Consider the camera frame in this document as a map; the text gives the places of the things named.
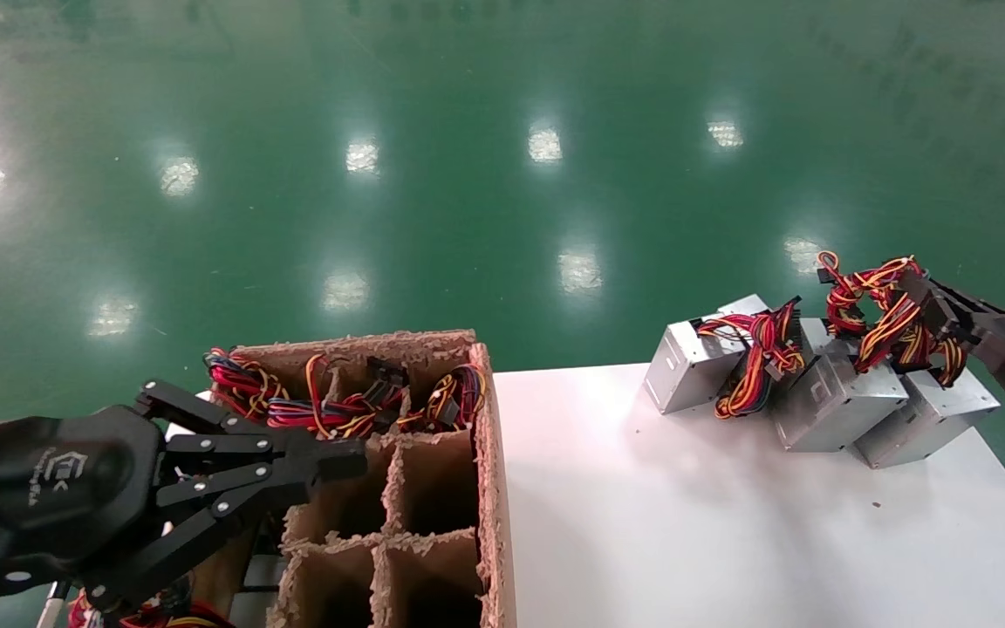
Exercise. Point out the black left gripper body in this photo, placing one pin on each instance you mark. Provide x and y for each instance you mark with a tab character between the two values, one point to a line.
49	497

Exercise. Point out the brown cardboard divider box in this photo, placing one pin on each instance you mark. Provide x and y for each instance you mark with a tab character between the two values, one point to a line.
433	488

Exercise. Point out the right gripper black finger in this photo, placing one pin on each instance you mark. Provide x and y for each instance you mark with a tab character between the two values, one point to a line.
939	318
987	310

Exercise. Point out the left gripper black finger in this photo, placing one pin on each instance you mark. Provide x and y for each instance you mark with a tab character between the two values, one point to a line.
206	523
241	445

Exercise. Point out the metal shelf cart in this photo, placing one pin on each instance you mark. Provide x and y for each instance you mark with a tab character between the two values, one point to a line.
51	606

